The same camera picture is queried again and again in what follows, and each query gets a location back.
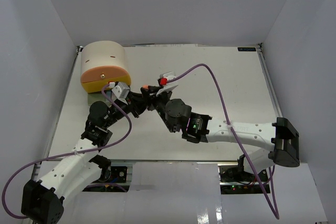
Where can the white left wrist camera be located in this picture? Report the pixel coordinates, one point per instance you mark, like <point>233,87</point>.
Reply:
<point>119,91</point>

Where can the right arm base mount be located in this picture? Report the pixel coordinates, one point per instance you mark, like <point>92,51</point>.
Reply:
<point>233,182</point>

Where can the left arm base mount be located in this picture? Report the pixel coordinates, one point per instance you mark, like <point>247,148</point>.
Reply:
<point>114,181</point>

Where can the cream round drawer cabinet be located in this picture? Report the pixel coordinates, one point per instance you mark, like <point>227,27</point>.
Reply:
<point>103,53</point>

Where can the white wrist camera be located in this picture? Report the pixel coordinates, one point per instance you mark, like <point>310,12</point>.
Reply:
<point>119,91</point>
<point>165,82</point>

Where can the orange top drawer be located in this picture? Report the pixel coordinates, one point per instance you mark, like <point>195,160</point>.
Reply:
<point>113,73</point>

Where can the dark table corner label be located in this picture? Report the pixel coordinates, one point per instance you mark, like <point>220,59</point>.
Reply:
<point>246,49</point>

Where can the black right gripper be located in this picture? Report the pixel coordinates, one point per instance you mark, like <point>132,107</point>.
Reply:
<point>148,99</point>

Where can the grey-green bottom drawer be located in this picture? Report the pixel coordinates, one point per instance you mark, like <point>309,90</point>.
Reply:
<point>97,96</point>

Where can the yellow drawer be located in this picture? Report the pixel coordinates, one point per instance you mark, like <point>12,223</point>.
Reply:
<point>96,86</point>

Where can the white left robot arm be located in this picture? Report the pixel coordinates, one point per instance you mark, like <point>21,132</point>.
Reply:
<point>44,200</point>

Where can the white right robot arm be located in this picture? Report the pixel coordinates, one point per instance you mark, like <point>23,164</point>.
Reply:
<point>277,143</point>

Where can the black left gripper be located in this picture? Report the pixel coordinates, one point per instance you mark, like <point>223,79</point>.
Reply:
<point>136,102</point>

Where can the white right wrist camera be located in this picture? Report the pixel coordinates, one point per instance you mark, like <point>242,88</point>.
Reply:
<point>165,82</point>

